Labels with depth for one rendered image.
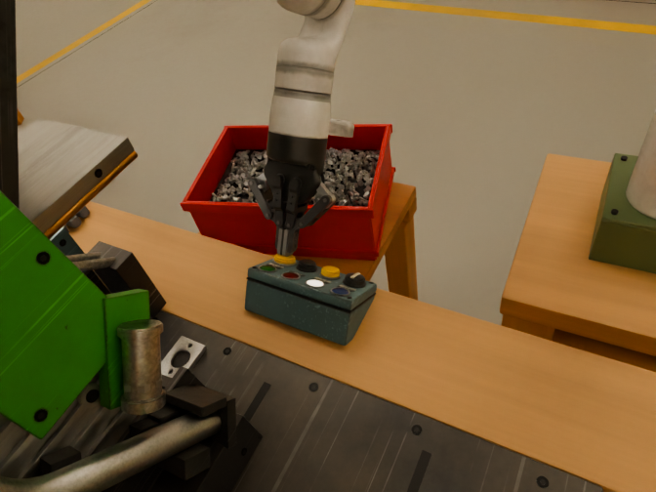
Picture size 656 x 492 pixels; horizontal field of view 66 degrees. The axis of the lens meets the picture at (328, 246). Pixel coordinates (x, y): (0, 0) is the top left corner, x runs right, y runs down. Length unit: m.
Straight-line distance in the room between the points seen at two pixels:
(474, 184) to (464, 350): 1.58
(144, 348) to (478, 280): 1.47
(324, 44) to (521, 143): 1.81
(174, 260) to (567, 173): 0.64
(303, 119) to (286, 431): 0.35
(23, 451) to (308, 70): 0.46
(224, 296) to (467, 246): 1.32
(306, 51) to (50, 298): 0.37
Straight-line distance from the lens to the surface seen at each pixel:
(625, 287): 0.76
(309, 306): 0.61
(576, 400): 0.60
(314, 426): 0.58
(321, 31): 0.65
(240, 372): 0.63
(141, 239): 0.85
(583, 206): 0.85
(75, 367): 0.48
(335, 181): 0.85
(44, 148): 0.68
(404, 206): 0.91
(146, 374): 0.47
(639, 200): 0.73
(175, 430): 0.51
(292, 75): 0.61
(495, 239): 1.94
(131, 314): 0.49
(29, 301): 0.45
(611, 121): 2.55
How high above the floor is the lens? 1.43
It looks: 47 degrees down
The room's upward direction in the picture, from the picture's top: 14 degrees counter-clockwise
